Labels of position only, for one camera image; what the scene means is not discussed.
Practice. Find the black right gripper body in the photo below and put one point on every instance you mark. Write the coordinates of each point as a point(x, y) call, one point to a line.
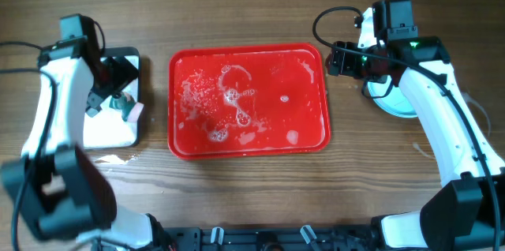
point(337, 58)

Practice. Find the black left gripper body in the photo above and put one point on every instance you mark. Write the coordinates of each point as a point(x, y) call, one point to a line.
point(104, 90)

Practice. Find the green scrubbing sponge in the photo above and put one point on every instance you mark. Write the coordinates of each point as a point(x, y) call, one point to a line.
point(127, 105)

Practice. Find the white plate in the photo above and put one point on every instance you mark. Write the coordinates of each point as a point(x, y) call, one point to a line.
point(390, 99)

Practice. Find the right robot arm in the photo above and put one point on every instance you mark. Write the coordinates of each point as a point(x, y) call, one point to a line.
point(468, 212)

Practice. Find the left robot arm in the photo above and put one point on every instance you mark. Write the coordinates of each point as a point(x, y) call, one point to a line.
point(55, 189)

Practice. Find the black soapy water tray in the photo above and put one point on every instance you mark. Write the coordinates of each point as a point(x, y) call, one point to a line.
point(107, 129)

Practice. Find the red plastic tray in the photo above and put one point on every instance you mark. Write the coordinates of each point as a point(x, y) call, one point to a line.
point(248, 100)

